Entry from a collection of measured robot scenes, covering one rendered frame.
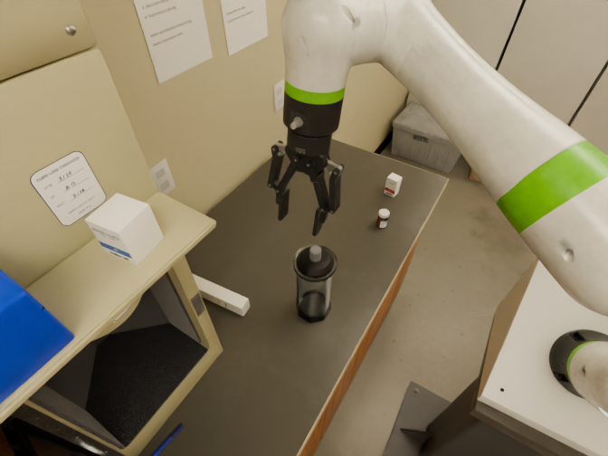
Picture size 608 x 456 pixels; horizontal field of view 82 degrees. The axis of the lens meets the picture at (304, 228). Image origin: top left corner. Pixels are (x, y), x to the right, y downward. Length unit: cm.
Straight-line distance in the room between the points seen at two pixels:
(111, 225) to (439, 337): 194
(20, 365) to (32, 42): 29
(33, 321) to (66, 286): 10
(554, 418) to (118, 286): 93
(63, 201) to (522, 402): 98
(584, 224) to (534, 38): 274
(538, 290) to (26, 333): 94
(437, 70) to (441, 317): 186
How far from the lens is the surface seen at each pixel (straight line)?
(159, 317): 98
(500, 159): 46
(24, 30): 44
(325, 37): 49
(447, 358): 214
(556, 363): 100
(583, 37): 313
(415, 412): 198
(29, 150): 45
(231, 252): 119
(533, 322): 100
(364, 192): 139
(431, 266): 244
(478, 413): 104
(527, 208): 45
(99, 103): 48
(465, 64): 52
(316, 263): 84
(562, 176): 45
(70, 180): 48
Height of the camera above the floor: 185
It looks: 48 degrees down
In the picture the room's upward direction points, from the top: straight up
